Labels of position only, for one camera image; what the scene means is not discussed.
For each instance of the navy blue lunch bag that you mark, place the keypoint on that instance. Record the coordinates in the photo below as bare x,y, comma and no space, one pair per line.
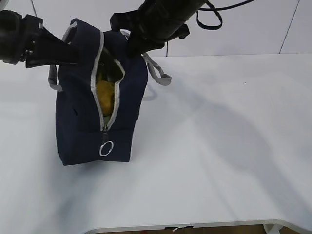
83,133

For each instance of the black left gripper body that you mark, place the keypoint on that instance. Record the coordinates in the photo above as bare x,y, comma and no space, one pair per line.
17,34

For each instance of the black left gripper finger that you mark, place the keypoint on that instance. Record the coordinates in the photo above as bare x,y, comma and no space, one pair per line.
46,42
40,59

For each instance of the yellow pear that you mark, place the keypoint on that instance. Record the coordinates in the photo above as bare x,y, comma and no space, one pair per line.
105,94

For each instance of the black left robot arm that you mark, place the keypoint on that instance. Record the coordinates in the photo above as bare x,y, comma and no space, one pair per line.
25,39

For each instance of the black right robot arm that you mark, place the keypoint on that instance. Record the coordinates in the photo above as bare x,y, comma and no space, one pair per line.
154,23

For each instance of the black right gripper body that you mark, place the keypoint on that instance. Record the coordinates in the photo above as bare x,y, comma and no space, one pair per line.
153,24

